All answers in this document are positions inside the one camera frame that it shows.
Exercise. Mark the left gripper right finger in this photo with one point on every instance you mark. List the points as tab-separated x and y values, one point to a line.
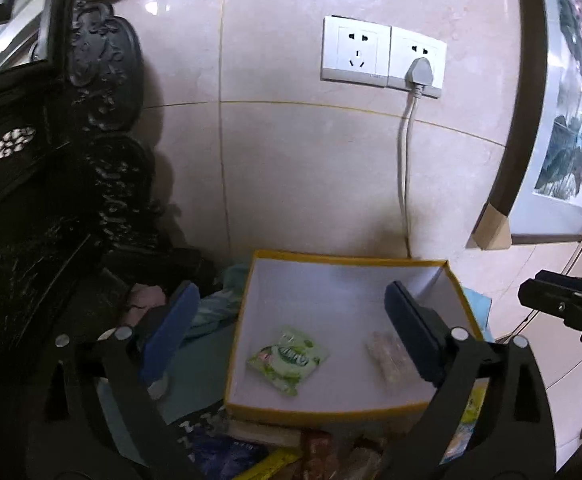
422	331

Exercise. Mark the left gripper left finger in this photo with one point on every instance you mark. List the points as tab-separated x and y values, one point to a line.
162	332

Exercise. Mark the clear wrapped snack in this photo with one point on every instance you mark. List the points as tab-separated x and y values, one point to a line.
391	357

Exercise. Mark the teal patterned cloth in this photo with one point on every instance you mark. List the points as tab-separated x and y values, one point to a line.
196	359

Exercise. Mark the yellow cardboard box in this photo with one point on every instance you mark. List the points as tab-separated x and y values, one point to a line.
341	339

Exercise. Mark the green candy packet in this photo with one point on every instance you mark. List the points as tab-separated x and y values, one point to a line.
289	361

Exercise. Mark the framed landscape painting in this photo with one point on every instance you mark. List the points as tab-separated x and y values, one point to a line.
537	194

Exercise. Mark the dark carved wooden chair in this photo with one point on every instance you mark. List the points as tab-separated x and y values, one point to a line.
82	258

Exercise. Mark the white power plug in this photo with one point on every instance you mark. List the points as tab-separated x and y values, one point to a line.
419	76

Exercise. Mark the white wall socket right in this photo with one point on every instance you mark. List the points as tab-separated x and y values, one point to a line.
406	46

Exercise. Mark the white wall socket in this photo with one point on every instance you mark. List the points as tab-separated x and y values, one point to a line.
406	46
355	51

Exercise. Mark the white wall socket left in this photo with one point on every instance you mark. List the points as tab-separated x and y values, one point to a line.
355	51

